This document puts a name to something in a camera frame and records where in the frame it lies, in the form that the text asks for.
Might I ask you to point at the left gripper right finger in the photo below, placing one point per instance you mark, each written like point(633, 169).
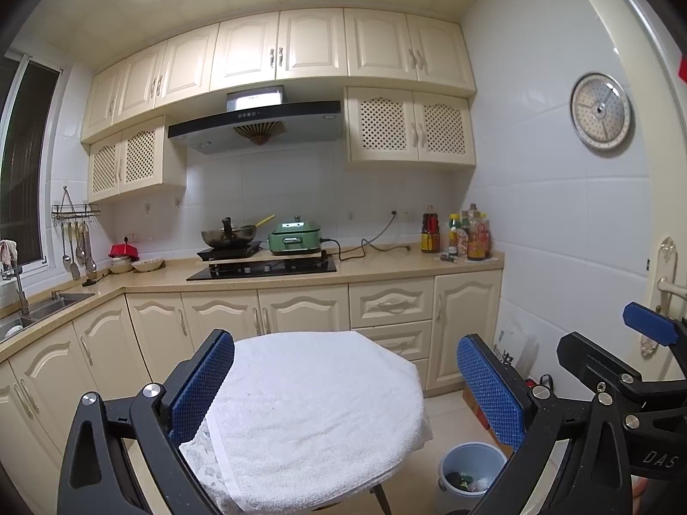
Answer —
point(595, 475)

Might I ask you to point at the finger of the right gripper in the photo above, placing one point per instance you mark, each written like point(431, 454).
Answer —
point(597, 369)
point(650, 324)

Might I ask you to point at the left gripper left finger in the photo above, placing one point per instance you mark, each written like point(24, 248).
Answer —
point(97, 476)

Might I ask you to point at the blue trash bin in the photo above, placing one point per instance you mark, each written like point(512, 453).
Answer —
point(465, 474)

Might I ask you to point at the right hand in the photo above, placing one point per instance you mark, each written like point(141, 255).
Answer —
point(639, 486)

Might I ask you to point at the white rice bag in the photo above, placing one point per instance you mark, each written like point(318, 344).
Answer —
point(516, 342)

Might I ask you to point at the cardboard box on floor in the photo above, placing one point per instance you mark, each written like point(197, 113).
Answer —
point(471, 402)

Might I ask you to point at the steel sink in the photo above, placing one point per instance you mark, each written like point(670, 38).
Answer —
point(29, 311)

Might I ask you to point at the red lid pot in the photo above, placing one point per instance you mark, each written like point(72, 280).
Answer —
point(124, 250)

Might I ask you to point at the condiment bottles group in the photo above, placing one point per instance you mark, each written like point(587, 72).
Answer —
point(469, 235)

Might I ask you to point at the black wok pan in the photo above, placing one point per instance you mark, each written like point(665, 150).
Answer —
point(230, 237)

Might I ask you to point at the hanging utensil rack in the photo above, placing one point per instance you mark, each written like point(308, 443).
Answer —
point(73, 224)

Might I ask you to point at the dark sauce bottle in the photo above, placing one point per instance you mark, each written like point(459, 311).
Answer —
point(430, 238)

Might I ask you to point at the black gas stove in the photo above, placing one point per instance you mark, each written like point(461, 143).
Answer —
point(254, 262)

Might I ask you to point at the green electric cooker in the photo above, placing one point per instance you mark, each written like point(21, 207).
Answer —
point(295, 237)

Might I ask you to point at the white door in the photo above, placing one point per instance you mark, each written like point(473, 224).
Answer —
point(651, 59)

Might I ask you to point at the range hood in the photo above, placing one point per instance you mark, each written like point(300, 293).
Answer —
point(263, 117)

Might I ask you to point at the cream upper cabinets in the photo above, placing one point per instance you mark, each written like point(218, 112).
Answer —
point(404, 82)

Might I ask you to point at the window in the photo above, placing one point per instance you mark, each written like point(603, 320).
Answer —
point(27, 92)

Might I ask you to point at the door handle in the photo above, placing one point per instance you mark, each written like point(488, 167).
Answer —
point(667, 298)

